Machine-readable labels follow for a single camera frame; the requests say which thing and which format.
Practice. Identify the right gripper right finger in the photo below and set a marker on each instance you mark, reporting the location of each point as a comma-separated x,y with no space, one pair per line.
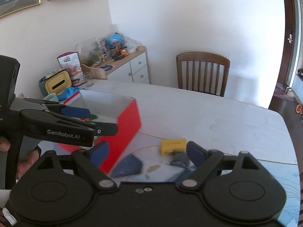
207,163

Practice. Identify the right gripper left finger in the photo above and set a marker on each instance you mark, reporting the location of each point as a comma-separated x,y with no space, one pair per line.
87,166

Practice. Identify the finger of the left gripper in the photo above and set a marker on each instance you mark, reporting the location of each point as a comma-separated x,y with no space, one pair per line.
75,112
105,129

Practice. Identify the red and white cardboard box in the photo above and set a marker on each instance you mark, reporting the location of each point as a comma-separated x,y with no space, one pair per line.
122,110

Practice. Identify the yellow small box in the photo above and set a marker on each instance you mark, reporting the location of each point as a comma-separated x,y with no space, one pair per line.
169,146

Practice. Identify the blue rubber glove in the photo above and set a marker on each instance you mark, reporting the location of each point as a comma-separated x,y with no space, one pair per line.
68,92

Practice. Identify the pale green mug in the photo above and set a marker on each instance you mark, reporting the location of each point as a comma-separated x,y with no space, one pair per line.
51,97

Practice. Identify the yellow tissue box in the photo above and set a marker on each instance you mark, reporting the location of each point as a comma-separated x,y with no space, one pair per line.
54,82

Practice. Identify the clear drinking glass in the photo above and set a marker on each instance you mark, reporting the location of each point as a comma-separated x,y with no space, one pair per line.
88,79

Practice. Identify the wooden basket box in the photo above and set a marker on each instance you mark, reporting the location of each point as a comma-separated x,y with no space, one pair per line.
96,73

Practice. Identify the red white snack bag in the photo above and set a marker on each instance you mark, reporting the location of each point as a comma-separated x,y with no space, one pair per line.
70,61

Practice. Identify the white drawer sideboard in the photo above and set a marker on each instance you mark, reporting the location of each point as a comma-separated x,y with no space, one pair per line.
132,68

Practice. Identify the blue globe toy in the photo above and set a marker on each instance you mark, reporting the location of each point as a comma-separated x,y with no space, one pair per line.
115,40

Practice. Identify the brown wooden chair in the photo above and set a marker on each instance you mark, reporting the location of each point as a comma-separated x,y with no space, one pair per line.
202,72

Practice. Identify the patterned door rug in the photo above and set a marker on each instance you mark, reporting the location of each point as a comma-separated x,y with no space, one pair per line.
281,92

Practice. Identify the dark wooden door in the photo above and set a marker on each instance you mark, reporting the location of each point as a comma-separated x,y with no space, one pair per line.
288,47

